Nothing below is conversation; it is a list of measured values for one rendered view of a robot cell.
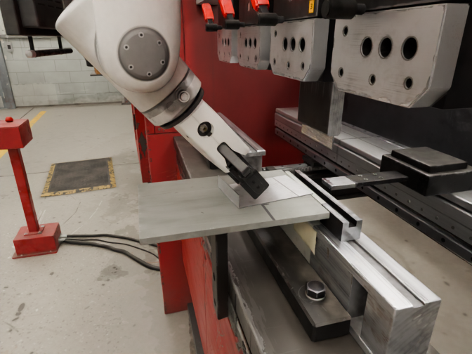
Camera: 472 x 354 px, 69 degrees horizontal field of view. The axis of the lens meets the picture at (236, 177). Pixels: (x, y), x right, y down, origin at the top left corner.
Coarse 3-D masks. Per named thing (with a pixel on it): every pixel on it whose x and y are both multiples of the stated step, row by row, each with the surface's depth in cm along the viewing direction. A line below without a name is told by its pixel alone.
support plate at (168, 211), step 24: (144, 192) 55; (168, 192) 55; (192, 192) 55; (216, 192) 55; (144, 216) 48; (168, 216) 48; (192, 216) 48; (216, 216) 48; (240, 216) 48; (264, 216) 48; (288, 216) 48; (312, 216) 48; (144, 240) 43; (168, 240) 43
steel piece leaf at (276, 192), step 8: (224, 184) 54; (232, 184) 58; (272, 184) 58; (280, 184) 58; (224, 192) 54; (232, 192) 51; (240, 192) 55; (264, 192) 55; (272, 192) 55; (280, 192) 55; (288, 192) 55; (232, 200) 51; (240, 200) 52; (248, 200) 52; (256, 200) 52; (264, 200) 52; (272, 200) 52; (280, 200) 52; (240, 208) 50
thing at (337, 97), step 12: (300, 84) 55; (312, 84) 52; (324, 84) 48; (300, 96) 56; (312, 96) 52; (324, 96) 48; (336, 96) 47; (300, 108) 56; (312, 108) 52; (324, 108) 49; (336, 108) 48; (300, 120) 57; (312, 120) 53; (324, 120) 49; (336, 120) 48; (312, 132) 55; (324, 132) 49; (336, 132) 49; (324, 144) 52
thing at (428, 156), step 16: (384, 160) 66; (400, 160) 63; (416, 160) 59; (432, 160) 59; (448, 160) 59; (352, 176) 60; (368, 176) 60; (384, 176) 60; (400, 176) 60; (416, 176) 58; (432, 176) 56; (448, 176) 57; (464, 176) 58; (432, 192) 57; (448, 192) 58
